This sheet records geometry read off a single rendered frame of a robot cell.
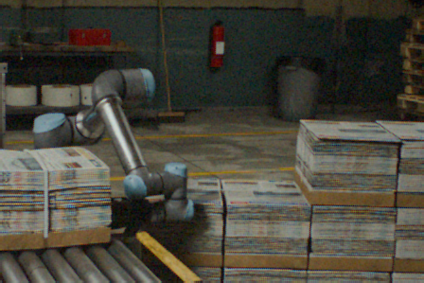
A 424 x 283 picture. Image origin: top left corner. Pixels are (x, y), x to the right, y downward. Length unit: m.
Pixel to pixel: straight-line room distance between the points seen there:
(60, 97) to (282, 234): 6.12
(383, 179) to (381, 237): 0.20
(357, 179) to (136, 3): 7.01
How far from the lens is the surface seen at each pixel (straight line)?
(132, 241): 2.45
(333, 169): 2.77
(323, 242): 2.82
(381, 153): 2.78
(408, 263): 2.91
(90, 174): 2.30
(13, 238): 2.30
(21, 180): 2.26
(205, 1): 9.88
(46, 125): 3.04
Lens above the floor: 1.53
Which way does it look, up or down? 12 degrees down
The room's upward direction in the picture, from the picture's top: 2 degrees clockwise
